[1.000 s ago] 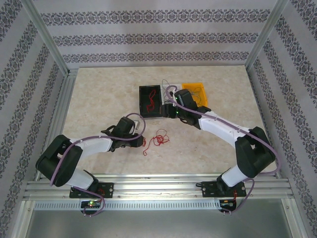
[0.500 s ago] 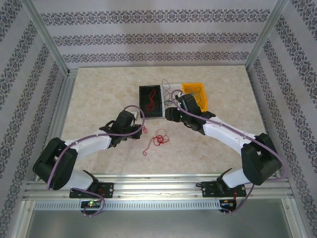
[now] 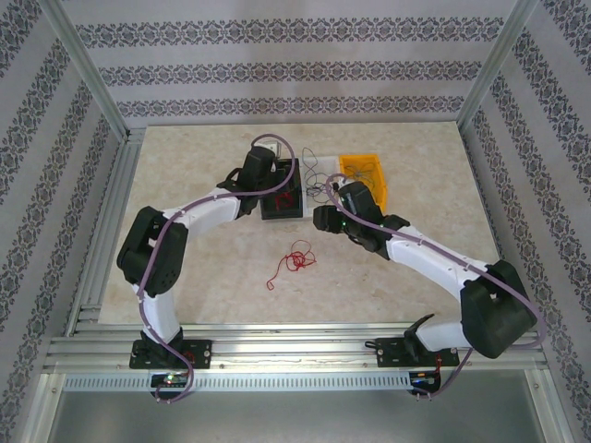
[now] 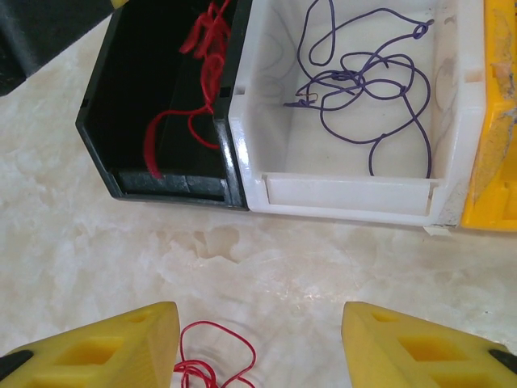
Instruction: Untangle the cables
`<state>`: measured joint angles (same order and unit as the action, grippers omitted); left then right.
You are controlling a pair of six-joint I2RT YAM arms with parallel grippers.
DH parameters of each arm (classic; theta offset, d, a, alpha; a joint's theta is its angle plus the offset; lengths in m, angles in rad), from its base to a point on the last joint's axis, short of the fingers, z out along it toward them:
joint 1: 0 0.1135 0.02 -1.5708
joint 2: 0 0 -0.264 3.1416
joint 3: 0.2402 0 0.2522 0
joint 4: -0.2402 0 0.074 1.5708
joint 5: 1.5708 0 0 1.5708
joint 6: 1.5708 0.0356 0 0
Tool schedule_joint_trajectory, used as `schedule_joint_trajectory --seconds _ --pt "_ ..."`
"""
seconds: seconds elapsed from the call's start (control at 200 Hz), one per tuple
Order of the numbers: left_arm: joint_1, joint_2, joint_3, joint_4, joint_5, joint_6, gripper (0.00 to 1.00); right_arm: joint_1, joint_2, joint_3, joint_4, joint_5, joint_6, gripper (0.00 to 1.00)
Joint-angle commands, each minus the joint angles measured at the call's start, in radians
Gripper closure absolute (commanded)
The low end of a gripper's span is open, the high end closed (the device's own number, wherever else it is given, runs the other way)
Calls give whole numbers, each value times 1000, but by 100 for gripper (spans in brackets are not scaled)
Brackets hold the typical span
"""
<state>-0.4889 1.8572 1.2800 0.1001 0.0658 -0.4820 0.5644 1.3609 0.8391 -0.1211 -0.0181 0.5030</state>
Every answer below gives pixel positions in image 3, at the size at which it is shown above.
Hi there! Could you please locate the dark blue thin cable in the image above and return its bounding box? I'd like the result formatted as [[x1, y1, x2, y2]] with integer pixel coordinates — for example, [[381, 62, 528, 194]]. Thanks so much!
[[300, 146, 341, 206]]

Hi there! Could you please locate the yellow plastic bin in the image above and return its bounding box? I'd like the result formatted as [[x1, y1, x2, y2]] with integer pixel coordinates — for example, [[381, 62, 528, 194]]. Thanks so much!
[[338, 153, 391, 210]]

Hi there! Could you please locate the light blue thin cable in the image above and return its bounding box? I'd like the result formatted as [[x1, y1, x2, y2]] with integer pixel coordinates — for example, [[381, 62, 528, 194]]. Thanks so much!
[[345, 161, 387, 191]]

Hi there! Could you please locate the white plastic bin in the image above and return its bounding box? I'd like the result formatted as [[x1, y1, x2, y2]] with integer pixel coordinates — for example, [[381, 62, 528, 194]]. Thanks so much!
[[299, 154, 345, 223]]

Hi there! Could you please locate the black plastic bin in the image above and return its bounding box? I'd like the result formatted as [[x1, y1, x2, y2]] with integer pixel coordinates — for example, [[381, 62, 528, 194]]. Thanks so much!
[[259, 158, 307, 222]]

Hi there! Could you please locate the grey metal sheet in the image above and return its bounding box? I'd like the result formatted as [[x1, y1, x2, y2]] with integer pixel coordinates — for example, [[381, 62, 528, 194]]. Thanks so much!
[[43, 389, 549, 443]]

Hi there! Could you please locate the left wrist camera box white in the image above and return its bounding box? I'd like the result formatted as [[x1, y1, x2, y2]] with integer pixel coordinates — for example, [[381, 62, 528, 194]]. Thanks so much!
[[258, 141, 284, 163]]

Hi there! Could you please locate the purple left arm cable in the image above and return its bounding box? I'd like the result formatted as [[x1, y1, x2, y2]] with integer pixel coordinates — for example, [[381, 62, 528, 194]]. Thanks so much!
[[138, 133, 297, 405]]

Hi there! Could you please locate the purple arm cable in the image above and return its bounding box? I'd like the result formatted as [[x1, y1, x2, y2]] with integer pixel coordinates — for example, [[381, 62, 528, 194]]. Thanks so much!
[[326, 172, 549, 401], [138, 133, 297, 405]]

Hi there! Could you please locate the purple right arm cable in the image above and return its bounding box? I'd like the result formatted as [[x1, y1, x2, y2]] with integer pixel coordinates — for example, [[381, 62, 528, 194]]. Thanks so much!
[[326, 172, 549, 401]]

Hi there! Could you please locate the aluminium side rail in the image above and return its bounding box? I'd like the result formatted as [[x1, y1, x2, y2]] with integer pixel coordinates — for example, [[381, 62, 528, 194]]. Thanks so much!
[[460, 123, 528, 334], [64, 128, 145, 336]]

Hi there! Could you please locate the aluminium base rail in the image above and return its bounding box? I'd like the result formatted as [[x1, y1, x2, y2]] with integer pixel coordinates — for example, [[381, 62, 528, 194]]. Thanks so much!
[[43, 321, 549, 372]]

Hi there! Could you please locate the aluminium frame post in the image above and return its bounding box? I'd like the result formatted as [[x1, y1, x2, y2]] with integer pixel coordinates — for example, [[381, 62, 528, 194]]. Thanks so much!
[[43, 0, 133, 139], [455, 0, 542, 136]]

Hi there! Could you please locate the slotted metal cable duct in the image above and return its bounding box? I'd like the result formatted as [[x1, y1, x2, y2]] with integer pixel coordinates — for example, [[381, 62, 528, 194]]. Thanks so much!
[[61, 372, 413, 392]]

